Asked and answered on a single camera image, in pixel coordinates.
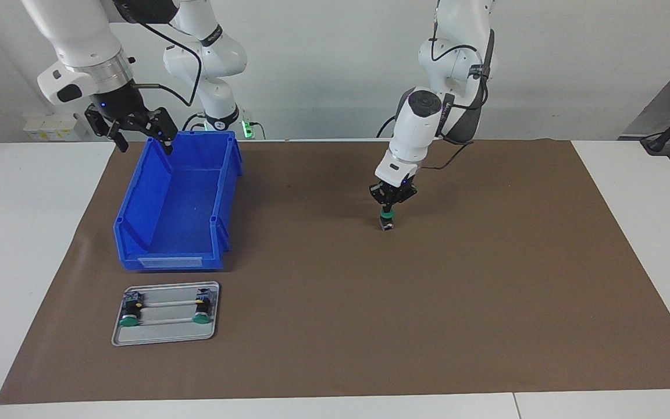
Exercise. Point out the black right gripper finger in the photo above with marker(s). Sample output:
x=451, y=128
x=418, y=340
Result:
x=167, y=129
x=120, y=141

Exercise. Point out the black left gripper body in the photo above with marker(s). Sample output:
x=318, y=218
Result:
x=393, y=192

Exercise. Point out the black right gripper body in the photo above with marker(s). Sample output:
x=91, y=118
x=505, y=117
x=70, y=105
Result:
x=117, y=110

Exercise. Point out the green push button switch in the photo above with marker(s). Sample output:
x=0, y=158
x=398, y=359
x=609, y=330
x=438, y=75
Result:
x=387, y=222
x=131, y=311
x=202, y=307

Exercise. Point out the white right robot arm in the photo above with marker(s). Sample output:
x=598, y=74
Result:
x=79, y=35

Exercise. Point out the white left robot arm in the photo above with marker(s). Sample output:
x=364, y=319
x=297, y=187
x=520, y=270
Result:
x=419, y=122

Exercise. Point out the blue plastic storage bin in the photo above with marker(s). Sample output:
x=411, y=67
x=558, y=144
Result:
x=178, y=203

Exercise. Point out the brown table mat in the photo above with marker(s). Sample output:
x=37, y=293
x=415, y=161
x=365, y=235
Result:
x=370, y=320

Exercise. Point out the thin metal rod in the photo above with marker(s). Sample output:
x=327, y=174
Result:
x=166, y=320
x=166, y=304

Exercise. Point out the silver metal tray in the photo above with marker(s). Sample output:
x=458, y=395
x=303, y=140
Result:
x=166, y=337

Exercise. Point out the white wall box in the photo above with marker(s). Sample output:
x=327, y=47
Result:
x=50, y=131

